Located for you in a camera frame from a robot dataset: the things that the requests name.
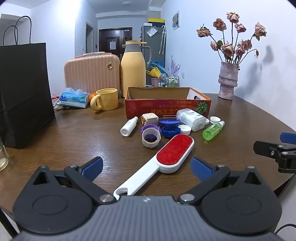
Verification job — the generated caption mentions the white cables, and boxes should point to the white cables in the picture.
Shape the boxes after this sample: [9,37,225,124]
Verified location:
[51,93,64,109]

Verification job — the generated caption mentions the small white bottle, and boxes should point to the small white bottle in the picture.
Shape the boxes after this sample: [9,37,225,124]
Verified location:
[120,116,139,137]

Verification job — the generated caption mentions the blue tissue pack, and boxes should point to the blue tissue pack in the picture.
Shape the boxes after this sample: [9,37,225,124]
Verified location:
[59,88,90,108]

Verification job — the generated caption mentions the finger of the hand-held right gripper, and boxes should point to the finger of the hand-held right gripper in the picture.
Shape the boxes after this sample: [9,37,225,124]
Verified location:
[253,140,296,173]
[280,133,296,144]

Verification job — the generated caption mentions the black cable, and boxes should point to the black cable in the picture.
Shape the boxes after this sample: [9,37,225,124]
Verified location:
[275,224,296,234]

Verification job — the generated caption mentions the wire rack with bottles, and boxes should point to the wire rack with bottles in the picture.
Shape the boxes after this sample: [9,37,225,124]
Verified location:
[161,74,180,88]

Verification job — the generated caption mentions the blue lid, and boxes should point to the blue lid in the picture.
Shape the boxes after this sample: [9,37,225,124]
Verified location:
[159,118,179,127]

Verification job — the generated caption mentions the clear drinking glass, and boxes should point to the clear drinking glass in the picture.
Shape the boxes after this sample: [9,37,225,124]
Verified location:
[0,137,9,171]

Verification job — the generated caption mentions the grey interior door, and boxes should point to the grey interior door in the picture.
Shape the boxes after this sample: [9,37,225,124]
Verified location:
[86,22,94,55]

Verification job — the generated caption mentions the yellow watering can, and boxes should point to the yellow watering can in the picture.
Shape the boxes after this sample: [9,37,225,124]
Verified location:
[146,67,162,78]

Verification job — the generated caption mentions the yellow thermos jug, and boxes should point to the yellow thermos jug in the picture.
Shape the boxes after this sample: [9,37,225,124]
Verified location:
[120,40,152,98]

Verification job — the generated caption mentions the pink ribbed suitcase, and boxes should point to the pink ribbed suitcase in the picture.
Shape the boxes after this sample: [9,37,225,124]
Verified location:
[64,52,121,98]

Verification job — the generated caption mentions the hanging folded umbrella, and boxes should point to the hanging folded umbrella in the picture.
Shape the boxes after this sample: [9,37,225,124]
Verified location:
[159,25,167,55]

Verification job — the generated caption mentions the purple ridged lid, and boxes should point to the purple ridged lid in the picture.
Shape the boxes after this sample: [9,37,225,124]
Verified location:
[140,124,160,135]

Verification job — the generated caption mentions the grey refrigerator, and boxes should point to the grey refrigerator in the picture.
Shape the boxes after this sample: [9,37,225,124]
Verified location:
[141,22,166,67]

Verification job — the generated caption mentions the red and white lint brush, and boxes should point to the red and white lint brush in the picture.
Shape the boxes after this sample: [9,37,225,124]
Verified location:
[113,134,194,201]

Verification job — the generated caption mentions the clear cotton swab box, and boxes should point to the clear cotton swab box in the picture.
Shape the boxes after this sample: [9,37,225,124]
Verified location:
[176,109,207,132]

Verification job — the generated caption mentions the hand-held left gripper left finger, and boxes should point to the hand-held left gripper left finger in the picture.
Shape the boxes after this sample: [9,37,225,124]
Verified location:
[28,156,116,205]

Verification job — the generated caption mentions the black paper bag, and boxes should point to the black paper bag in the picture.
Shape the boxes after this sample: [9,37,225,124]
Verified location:
[0,16,56,149]

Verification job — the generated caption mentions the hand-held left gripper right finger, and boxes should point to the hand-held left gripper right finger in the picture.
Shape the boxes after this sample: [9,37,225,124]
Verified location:
[178,157,269,205]

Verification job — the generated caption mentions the beige power adapter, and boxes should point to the beige power adapter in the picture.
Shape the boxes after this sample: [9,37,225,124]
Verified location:
[140,113,159,127]

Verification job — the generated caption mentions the purple flower wall sticker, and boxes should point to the purple flower wall sticker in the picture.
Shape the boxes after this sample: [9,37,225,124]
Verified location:
[170,56,182,76]

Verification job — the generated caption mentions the yellow mug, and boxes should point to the yellow mug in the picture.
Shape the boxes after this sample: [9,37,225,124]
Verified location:
[90,88,119,111]

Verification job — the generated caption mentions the dark entrance door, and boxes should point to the dark entrance door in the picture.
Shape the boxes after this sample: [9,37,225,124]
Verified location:
[99,28,133,58]

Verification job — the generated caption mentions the wall picture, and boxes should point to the wall picture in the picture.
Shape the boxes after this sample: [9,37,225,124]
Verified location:
[172,10,180,30]

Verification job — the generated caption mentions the white cup with purple inside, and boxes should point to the white cup with purple inside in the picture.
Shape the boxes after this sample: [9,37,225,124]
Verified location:
[142,128,162,148]

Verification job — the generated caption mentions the blue ridged cap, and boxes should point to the blue ridged cap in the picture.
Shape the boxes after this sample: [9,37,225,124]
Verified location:
[161,126,181,139]

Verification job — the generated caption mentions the green spray bottle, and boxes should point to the green spray bottle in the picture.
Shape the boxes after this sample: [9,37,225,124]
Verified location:
[203,120,225,141]

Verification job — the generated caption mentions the orange cardboard box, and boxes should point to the orange cardboard box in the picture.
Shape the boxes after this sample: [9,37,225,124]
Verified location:
[125,87,211,118]

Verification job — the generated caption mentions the dried pink roses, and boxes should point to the dried pink roses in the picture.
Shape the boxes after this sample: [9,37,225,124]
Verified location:
[196,11,267,65]

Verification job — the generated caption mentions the blue plastic rack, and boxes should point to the blue plastic rack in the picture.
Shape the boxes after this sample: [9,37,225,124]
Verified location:
[148,60,166,70]

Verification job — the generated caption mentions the pink textured vase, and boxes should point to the pink textured vase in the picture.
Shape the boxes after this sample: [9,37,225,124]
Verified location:
[218,61,238,100]

